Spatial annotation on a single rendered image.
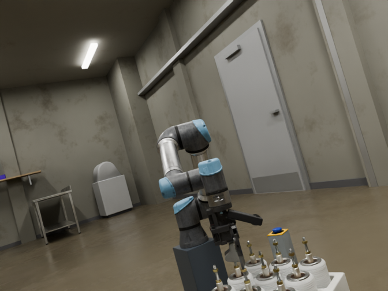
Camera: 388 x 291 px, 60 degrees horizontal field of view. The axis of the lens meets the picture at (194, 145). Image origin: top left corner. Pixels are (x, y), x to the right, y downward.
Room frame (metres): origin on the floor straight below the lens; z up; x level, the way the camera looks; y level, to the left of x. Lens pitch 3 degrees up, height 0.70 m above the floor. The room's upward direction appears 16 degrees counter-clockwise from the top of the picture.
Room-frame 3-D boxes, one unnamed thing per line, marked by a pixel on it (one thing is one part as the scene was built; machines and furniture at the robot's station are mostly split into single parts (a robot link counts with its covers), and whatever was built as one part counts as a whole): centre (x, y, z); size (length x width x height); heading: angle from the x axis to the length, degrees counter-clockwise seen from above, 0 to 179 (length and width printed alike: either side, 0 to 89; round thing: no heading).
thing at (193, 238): (1.75, 0.13, 0.35); 0.15 x 0.15 x 0.10
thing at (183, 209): (1.75, 0.13, 0.47); 0.13 x 0.12 x 0.14; 93
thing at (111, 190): (7.99, 2.19, 0.64); 0.71 x 0.58 x 1.27; 118
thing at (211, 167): (1.11, -0.03, 0.64); 0.09 x 0.08 x 0.11; 3
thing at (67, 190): (6.83, 3.12, 0.46); 1.75 x 0.66 x 0.91; 28
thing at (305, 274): (1.12, -0.21, 0.25); 0.08 x 0.08 x 0.01
